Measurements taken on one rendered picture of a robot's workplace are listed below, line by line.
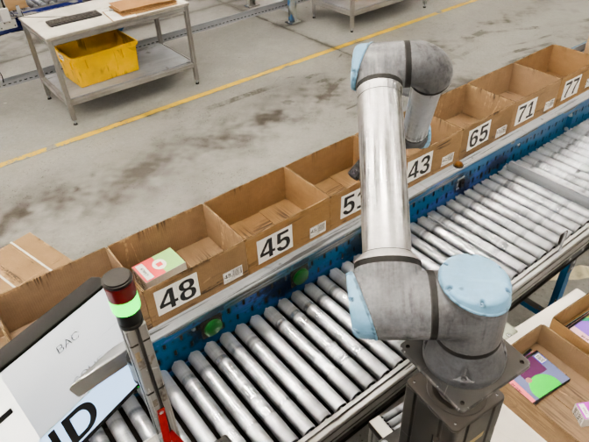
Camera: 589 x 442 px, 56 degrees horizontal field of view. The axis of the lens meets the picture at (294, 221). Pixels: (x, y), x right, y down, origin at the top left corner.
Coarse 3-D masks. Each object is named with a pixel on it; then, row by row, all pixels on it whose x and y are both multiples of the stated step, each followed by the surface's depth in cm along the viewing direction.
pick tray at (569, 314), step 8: (584, 296) 193; (576, 304) 193; (584, 304) 197; (560, 312) 188; (568, 312) 192; (576, 312) 197; (584, 312) 199; (552, 320) 187; (560, 320) 192; (568, 320) 196; (552, 328) 188; (560, 328) 185; (568, 328) 182; (568, 336) 183; (576, 336) 180; (576, 344) 182; (584, 344) 179; (584, 352) 180
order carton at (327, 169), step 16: (336, 144) 243; (352, 144) 250; (304, 160) 236; (320, 160) 242; (336, 160) 249; (352, 160) 256; (304, 176) 241; (320, 176) 247; (336, 176) 251; (336, 192) 242; (336, 208) 217; (336, 224) 222
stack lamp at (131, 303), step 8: (128, 288) 92; (112, 296) 92; (120, 296) 92; (128, 296) 93; (136, 296) 94; (112, 304) 93; (120, 304) 93; (128, 304) 93; (136, 304) 95; (112, 312) 95; (120, 312) 94; (128, 312) 94
